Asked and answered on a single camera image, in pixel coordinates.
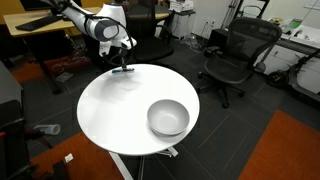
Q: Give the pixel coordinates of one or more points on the black computer tower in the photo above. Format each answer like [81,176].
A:
[218,40]

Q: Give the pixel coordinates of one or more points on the white metal table base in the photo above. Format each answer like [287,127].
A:
[120,166]

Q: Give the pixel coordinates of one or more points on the black padded office chair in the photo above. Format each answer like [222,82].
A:
[150,50]

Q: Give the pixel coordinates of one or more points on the black mesh office chair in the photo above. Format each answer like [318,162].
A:
[226,68]

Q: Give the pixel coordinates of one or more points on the white bowl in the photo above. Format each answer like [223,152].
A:
[168,116]

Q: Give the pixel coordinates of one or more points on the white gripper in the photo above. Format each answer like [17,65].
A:
[128,42]

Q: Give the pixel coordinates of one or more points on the green and white box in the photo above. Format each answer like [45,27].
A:
[295,24]

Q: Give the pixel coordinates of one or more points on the black keyboard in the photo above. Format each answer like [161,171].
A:
[36,23]

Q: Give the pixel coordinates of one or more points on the white floor tag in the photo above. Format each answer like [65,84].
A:
[69,158]

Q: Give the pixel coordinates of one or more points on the white office desk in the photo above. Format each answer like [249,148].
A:
[300,71]

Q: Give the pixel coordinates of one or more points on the black kick scooter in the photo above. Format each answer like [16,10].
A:
[278,78]

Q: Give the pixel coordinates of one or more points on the teal capped marker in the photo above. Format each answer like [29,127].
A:
[117,71]

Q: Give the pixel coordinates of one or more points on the grey power strip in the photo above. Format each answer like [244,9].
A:
[64,76]

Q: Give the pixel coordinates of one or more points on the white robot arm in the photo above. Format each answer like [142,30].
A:
[100,28]

